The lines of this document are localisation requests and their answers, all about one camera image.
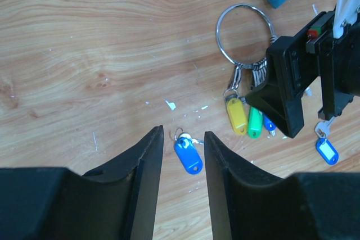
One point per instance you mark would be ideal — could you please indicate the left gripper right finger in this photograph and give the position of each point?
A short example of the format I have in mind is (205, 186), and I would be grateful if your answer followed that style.
(247, 202)

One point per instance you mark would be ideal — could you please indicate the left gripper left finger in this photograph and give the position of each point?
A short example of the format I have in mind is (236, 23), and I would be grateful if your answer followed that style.
(116, 200)

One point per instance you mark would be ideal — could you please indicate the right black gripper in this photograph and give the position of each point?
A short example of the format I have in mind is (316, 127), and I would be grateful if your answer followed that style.
(290, 70)

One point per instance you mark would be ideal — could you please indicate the key with light blue tag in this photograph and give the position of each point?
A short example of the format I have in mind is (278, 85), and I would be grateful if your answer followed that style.
(323, 146)

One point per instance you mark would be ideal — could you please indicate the key with dark blue tag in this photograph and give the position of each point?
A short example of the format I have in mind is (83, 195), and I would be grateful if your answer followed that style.
(184, 146)

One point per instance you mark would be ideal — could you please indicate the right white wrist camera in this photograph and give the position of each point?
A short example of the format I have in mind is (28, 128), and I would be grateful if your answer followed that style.
(346, 13)

